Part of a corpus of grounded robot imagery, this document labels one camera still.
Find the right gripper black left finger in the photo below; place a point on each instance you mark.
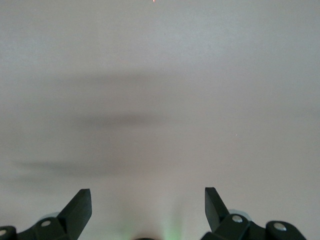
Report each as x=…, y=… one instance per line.
x=72, y=215

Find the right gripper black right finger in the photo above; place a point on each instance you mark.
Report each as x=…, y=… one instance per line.
x=217, y=215

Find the brown table cover mat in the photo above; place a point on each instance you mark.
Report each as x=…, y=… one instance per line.
x=150, y=75

